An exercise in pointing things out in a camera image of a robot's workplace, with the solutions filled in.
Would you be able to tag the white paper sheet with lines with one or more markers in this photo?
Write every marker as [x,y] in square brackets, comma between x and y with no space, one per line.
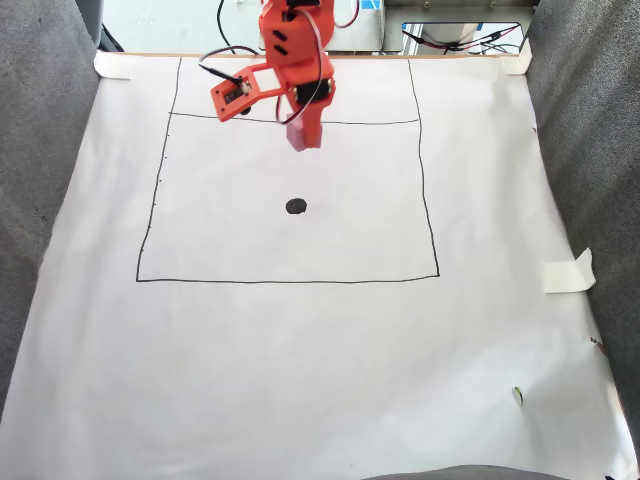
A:
[300,350]

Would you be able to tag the pink foam block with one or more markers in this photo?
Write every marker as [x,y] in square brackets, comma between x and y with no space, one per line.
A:
[295,140]

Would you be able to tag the black dot mark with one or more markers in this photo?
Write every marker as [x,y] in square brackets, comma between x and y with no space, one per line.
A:
[296,206]

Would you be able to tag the camera board in orange mount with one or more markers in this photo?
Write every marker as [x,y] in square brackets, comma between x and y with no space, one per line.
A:
[232,97]

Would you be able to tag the white tape piece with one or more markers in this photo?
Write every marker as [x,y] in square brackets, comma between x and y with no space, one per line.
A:
[562,277]

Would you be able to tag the grey fabric panel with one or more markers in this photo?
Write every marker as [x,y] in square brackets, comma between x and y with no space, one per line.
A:
[600,150]
[30,150]
[465,474]

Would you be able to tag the small dark red scrap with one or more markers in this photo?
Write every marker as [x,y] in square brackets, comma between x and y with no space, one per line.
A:
[596,345]

